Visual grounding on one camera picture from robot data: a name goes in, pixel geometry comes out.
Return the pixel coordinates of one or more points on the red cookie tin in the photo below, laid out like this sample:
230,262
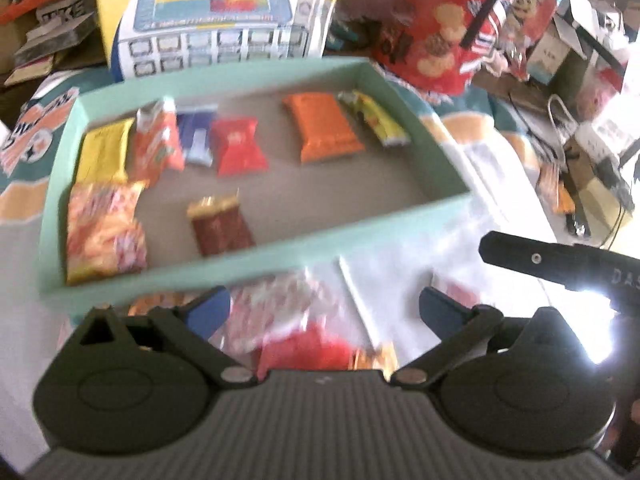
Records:
440,30

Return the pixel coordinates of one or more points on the cartoon figure box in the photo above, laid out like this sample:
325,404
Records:
530,10

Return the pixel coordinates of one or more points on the large red snack packet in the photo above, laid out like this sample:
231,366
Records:
305,352

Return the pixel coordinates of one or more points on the yellow and white toy box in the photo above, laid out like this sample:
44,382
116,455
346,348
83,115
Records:
215,10

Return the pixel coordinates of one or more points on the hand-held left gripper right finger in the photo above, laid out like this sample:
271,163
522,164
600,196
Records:
442,312

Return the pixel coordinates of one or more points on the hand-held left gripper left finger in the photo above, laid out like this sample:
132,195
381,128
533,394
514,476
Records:
210,312

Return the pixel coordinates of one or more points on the small orange-yellow snack packet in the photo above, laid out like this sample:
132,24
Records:
377,360

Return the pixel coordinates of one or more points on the small orange packet on desk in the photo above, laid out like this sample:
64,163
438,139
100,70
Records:
555,187

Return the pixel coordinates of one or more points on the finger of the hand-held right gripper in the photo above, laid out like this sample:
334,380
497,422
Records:
525,257

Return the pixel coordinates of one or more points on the orange patterned snack packet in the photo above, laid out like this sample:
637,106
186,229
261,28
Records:
102,235

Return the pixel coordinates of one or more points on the large plain orange snack packet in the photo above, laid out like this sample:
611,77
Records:
325,127

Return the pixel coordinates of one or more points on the mint green cardboard box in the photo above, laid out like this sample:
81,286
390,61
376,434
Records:
310,200

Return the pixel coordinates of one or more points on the teal and white small box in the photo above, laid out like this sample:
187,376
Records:
550,55

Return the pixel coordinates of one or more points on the pink clear-ended snack packet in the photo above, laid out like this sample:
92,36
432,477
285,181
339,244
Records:
457,290

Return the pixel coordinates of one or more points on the striped star print blanket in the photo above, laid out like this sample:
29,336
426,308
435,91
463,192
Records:
20,270

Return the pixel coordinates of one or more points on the small orange crinkled snack packet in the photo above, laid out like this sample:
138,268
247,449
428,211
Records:
160,302

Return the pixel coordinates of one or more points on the blue snack packet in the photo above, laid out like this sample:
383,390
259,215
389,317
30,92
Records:
197,135

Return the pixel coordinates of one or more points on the white power strip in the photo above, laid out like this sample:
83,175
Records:
607,135

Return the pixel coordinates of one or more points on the brown chocolate bar gold ends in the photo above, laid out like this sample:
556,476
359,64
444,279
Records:
220,227

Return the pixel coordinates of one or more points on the orange-red tall snack packet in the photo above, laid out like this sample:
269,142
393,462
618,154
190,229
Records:
157,142

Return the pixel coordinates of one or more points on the small red snack packet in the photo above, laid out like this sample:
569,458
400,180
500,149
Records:
237,147

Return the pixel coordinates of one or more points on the shiny gold snack packet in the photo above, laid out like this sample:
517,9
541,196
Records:
102,152

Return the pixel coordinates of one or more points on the white pink flower snack packet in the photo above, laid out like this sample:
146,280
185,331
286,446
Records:
270,315

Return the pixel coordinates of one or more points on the yellow-green snack packet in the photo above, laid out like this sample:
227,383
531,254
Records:
375,117

